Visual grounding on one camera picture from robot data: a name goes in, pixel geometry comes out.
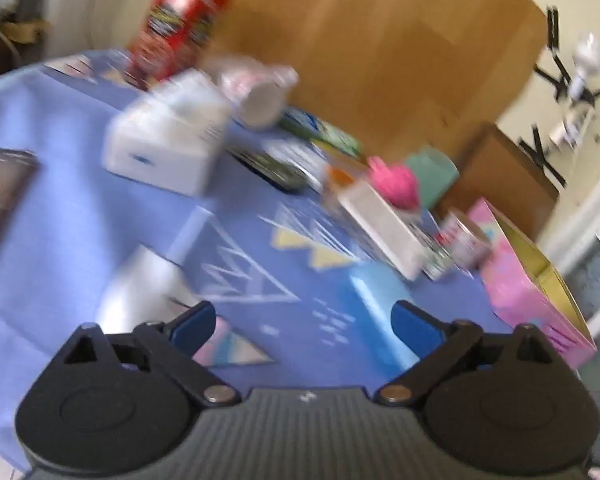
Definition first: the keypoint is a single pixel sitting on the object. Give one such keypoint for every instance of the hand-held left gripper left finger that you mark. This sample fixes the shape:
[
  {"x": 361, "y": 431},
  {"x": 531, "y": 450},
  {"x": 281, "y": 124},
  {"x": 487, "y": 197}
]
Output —
[{"x": 195, "y": 326}]

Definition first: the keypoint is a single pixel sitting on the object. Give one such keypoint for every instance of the wooden board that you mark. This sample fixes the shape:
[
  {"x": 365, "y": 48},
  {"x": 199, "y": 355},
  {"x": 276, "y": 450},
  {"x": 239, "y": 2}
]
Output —
[{"x": 380, "y": 35}]

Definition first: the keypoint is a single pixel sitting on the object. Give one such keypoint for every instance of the green toothpaste box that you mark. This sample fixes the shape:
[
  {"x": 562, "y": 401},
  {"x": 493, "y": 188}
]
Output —
[{"x": 325, "y": 132}]

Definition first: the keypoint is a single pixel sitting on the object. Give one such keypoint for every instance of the plastic wrapped paper cups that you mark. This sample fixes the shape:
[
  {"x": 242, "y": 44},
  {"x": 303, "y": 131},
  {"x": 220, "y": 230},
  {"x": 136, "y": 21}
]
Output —
[{"x": 260, "y": 100}]

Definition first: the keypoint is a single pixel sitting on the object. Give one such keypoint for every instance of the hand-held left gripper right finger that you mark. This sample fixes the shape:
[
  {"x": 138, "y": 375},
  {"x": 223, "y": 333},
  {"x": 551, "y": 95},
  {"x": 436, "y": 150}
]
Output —
[{"x": 414, "y": 327}]

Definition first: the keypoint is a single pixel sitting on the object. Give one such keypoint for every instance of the white power strip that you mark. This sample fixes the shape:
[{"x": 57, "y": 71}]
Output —
[{"x": 575, "y": 125}]

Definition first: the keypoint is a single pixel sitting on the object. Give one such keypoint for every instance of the dark flat device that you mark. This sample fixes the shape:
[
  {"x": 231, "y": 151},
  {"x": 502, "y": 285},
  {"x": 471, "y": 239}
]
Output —
[{"x": 0, "y": 185}]

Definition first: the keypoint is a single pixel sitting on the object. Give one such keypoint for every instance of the brown chair back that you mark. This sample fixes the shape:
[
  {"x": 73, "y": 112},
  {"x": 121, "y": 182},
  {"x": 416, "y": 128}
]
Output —
[{"x": 500, "y": 170}]

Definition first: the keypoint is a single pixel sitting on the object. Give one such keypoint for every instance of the white tissue pack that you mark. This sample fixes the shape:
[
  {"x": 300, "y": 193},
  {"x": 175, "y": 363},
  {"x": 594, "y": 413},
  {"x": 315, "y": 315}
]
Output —
[{"x": 165, "y": 140}]

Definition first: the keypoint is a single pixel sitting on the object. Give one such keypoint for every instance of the small white box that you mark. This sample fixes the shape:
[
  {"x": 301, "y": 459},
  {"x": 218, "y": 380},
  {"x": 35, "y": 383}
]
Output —
[{"x": 380, "y": 225}]

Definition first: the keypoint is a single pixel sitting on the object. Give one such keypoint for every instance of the blue printed tablecloth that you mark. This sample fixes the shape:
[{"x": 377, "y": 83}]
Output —
[{"x": 55, "y": 260}]

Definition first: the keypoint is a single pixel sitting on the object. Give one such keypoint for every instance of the pink biscuit tin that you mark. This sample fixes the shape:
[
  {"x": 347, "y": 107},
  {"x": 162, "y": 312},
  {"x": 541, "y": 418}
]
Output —
[{"x": 520, "y": 285}]

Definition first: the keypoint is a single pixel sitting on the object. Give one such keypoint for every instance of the red snack box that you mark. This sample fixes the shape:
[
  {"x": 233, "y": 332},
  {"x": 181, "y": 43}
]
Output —
[{"x": 180, "y": 25}]

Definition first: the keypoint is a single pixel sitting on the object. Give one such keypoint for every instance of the pink fluffy soft toy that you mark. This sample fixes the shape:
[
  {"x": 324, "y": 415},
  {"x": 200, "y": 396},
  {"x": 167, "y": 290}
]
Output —
[{"x": 397, "y": 185}]

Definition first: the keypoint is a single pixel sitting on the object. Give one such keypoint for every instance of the green plastic cup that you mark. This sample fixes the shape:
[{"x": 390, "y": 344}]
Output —
[{"x": 432, "y": 170}]

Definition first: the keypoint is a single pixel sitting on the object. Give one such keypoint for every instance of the black remote control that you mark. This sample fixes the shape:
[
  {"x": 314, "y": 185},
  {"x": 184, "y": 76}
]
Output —
[{"x": 275, "y": 170}]

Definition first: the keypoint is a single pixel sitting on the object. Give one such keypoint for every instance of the white light bulb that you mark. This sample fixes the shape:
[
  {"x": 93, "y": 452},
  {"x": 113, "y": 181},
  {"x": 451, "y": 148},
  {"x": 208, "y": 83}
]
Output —
[{"x": 587, "y": 55}]

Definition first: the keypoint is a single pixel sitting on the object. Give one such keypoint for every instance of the tin can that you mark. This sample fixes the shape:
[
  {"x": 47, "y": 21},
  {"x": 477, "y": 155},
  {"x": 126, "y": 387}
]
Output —
[{"x": 465, "y": 240}]

